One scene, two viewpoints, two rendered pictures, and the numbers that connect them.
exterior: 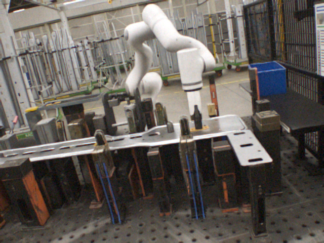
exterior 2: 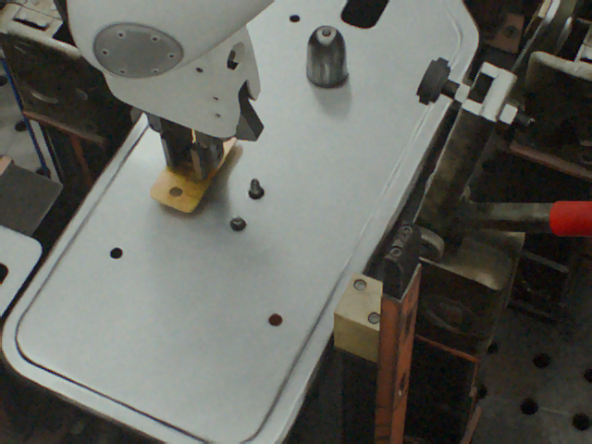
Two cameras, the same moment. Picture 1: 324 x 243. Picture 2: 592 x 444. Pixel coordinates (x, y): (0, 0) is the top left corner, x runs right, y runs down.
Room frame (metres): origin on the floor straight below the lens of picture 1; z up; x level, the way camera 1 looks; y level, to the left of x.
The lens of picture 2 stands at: (1.38, -0.59, 1.76)
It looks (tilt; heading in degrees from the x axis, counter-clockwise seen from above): 60 degrees down; 114
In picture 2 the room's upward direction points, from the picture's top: 4 degrees counter-clockwise
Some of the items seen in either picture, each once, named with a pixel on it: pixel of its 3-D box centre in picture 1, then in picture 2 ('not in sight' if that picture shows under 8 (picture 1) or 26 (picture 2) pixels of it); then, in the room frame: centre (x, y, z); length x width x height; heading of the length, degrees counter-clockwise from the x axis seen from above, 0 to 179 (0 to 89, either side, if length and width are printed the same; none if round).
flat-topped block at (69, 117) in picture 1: (81, 137); not in sight; (1.57, 0.50, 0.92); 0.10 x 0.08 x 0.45; 84
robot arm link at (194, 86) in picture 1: (192, 84); not in sight; (1.11, -0.15, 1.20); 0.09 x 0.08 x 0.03; 174
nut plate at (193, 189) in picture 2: (198, 127); (194, 158); (1.11, -0.15, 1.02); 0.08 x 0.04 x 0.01; 84
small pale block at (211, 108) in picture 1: (215, 138); (363, 407); (1.27, -0.24, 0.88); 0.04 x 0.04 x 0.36; 84
